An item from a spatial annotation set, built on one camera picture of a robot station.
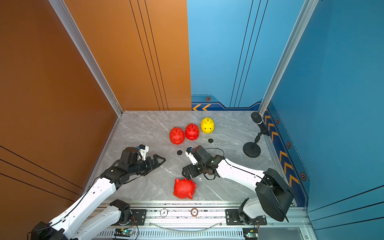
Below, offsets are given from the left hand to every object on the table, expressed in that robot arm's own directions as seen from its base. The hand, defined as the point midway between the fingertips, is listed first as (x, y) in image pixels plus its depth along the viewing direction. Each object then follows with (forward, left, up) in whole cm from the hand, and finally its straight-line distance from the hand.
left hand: (162, 161), depth 80 cm
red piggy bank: (+24, -15, -5) cm, 28 cm away
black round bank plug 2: (+12, -7, -12) cm, 19 cm away
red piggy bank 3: (-13, -12, -5) cm, 18 cm away
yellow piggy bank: (+30, -26, -5) cm, 39 cm away
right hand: (-3, -15, -6) cm, 16 cm away
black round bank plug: (+22, -28, -12) cm, 37 cm away
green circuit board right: (-30, -45, -14) cm, 56 cm away
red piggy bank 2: (+20, -5, -4) cm, 21 cm away
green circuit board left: (-31, +16, -14) cm, 37 cm away
